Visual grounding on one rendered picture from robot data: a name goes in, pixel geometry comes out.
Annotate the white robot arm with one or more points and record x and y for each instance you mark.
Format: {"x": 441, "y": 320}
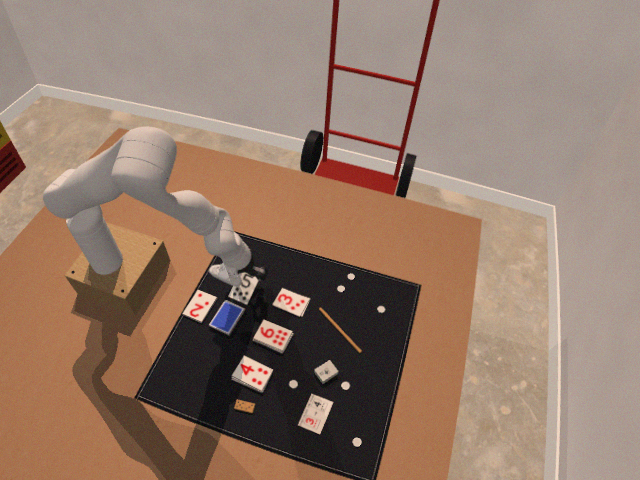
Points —
{"x": 142, "y": 171}

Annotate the blue card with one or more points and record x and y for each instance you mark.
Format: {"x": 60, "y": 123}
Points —
{"x": 226, "y": 317}

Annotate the white playing card with red pips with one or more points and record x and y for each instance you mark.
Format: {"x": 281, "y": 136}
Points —
{"x": 273, "y": 335}
{"x": 252, "y": 373}

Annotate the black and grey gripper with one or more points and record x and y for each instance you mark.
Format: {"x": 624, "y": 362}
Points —
{"x": 253, "y": 269}

